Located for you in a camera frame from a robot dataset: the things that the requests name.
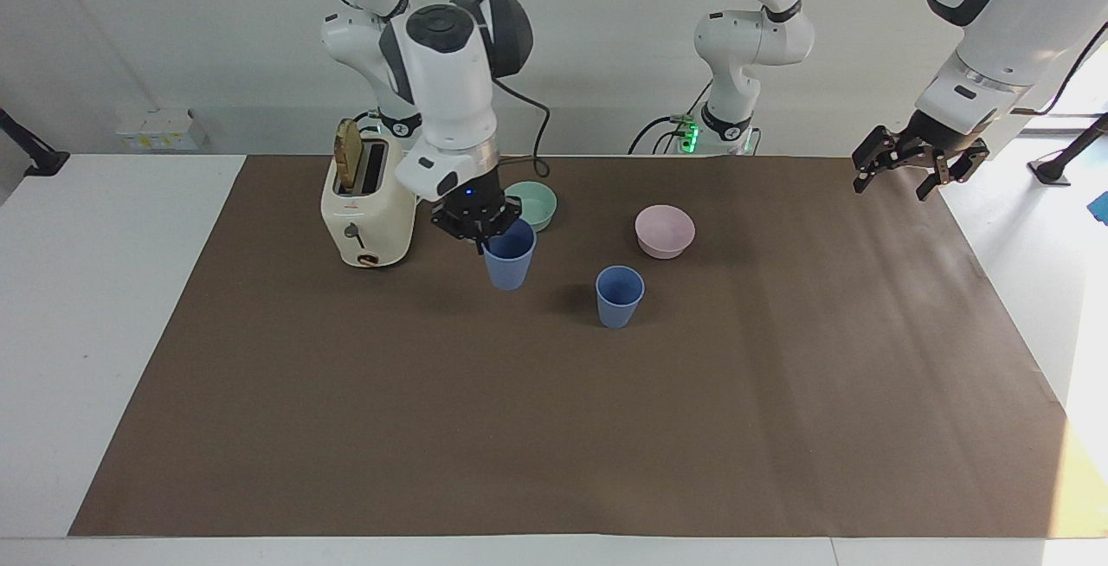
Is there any blue cup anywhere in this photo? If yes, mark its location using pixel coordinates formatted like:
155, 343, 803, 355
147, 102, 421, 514
595, 266, 647, 331
482, 218, 538, 292

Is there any cream toaster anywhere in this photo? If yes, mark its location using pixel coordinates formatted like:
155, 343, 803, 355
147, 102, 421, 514
319, 129, 419, 270

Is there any green bowl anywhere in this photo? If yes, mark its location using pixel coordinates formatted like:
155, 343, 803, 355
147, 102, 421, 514
505, 182, 558, 233

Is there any pink bowl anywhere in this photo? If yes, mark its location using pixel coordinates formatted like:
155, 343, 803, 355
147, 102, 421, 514
635, 204, 697, 260

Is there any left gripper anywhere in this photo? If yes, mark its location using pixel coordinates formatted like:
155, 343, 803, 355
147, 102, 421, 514
852, 109, 990, 203

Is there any toast slice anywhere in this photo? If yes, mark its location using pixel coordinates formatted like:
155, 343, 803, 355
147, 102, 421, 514
334, 119, 364, 196

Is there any black stand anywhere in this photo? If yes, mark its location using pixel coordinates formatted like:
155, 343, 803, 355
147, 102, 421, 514
0, 106, 71, 178
1027, 113, 1108, 187

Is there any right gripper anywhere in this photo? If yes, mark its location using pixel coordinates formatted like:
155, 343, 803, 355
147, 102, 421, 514
430, 168, 522, 256

